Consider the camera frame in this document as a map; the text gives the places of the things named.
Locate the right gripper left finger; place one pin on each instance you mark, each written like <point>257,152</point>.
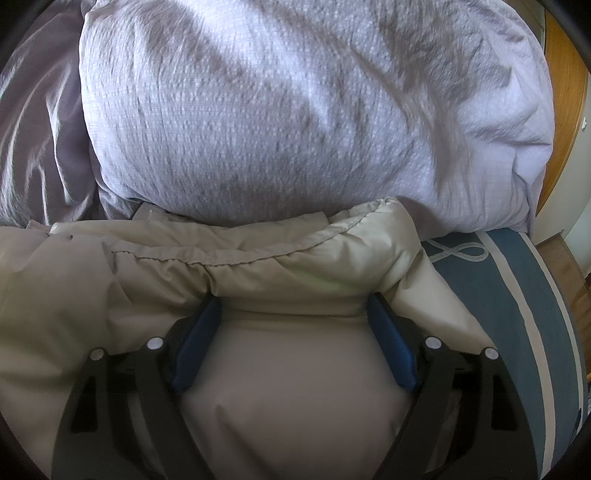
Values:
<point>122,419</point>

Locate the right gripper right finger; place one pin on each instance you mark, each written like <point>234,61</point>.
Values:
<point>466,419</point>

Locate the beige puffer jacket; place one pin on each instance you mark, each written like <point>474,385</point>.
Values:
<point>295,385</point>

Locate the blue striped bed sheet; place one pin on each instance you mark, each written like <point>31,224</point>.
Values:
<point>504,282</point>

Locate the left lavender pillow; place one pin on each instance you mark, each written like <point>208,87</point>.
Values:
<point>49,170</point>

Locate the lavender pillow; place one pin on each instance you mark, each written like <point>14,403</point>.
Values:
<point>49,170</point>
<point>234,112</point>

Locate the wooden framed glass door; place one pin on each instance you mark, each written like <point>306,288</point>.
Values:
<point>568,59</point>

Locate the right lavender pillow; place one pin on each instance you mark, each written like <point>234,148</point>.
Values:
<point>234,112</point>

